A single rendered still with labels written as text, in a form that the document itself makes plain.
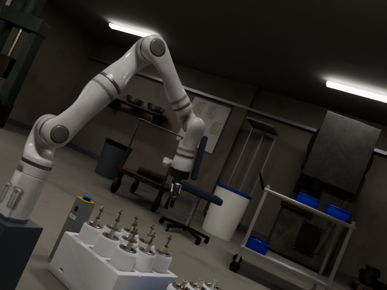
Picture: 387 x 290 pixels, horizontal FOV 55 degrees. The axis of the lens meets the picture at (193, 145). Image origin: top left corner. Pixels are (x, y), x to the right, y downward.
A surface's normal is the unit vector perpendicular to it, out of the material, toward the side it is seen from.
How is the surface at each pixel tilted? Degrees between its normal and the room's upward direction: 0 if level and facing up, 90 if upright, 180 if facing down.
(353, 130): 90
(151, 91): 90
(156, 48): 88
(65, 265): 90
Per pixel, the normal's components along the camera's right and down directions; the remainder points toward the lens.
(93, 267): -0.55, -0.30
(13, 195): -0.37, -0.23
